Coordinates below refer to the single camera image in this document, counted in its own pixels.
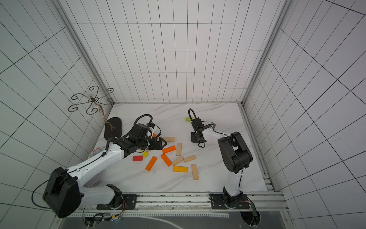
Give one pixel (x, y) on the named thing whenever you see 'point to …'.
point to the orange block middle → (168, 149)
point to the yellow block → (180, 169)
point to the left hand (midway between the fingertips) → (159, 145)
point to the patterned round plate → (96, 151)
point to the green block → (188, 119)
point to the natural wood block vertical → (178, 150)
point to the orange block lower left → (151, 163)
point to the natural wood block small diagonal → (177, 160)
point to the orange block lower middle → (166, 160)
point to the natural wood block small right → (189, 158)
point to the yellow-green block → (145, 154)
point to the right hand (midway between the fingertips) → (197, 135)
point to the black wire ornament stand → (113, 128)
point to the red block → (137, 158)
